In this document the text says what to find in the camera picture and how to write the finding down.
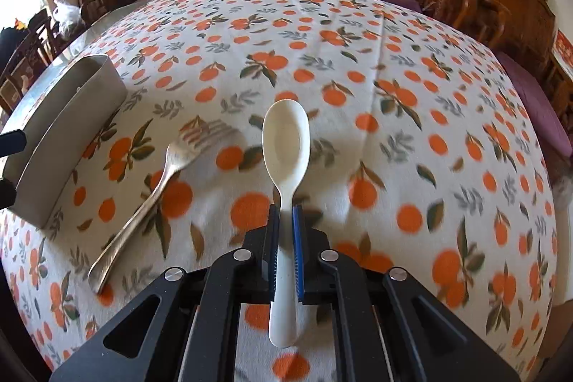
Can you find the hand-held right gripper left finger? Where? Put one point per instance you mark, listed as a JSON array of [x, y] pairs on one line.
[[271, 256]]

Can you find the red wall poster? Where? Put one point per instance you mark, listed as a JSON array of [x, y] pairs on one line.
[[565, 51]]

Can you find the grey utensil container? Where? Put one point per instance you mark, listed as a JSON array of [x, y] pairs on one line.
[[67, 131]]

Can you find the white plastic bag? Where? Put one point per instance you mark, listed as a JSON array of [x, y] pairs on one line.
[[68, 17]]

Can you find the orange fruit print tablecloth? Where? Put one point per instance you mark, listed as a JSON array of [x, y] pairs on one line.
[[380, 140]]

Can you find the ivory plastic spoon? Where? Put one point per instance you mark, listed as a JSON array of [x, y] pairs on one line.
[[286, 140]]

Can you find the metal fork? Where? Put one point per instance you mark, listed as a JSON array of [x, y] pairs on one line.
[[147, 203]]

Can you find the wooden armchair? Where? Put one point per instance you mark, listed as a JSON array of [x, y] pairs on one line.
[[474, 10]]

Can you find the dark wooden dining chair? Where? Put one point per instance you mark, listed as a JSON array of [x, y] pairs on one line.
[[27, 60]]

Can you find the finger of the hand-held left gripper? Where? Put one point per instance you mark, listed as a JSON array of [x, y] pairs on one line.
[[6, 193], [11, 142]]

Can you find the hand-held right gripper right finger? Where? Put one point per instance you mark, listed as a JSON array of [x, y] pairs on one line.
[[298, 256]]

